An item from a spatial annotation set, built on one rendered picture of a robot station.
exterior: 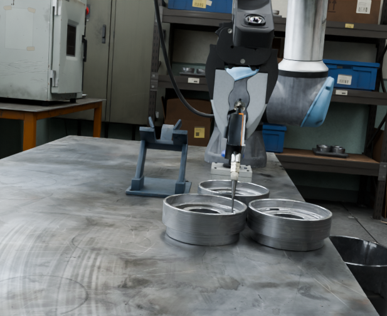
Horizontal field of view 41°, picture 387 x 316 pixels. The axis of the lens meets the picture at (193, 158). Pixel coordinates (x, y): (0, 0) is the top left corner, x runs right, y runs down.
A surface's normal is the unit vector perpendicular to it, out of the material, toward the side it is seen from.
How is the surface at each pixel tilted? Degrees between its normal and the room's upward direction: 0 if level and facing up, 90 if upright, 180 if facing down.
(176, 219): 90
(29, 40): 90
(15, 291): 0
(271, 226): 90
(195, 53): 90
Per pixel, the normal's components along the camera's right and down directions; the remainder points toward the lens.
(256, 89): -0.05, 0.15
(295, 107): -0.35, 0.36
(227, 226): 0.51, 0.17
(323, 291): 0.08, -0.98
